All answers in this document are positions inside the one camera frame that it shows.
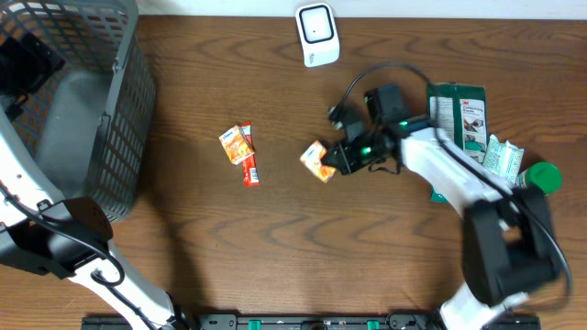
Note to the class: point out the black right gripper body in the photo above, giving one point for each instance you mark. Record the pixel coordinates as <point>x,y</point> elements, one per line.
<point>365,150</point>

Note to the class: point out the red snack packet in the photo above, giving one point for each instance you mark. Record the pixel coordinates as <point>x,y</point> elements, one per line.
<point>249,165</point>

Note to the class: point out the green 3M package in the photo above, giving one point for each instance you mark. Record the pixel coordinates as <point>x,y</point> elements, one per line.
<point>462,115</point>

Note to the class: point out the orange white tissue pack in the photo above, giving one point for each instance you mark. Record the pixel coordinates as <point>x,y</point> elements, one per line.
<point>236,145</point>

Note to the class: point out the white toilet wipes pack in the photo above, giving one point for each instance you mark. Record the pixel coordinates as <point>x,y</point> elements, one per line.
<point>503,159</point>

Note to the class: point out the green lid seasoning jar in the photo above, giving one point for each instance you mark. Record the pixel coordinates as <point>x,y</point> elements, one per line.
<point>543,175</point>

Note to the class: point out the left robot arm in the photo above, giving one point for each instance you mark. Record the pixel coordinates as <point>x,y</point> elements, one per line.
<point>73,239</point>

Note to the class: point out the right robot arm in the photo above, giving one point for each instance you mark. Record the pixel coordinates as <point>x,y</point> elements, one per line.
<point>509,248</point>

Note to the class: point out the white barcode scanner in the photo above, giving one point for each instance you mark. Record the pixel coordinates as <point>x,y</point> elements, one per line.
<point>318,34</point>

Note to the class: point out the grey plastic mesh basket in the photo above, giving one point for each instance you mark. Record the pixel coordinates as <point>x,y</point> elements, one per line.
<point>83,132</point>

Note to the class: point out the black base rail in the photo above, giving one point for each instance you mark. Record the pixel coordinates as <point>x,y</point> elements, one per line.
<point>399,320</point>

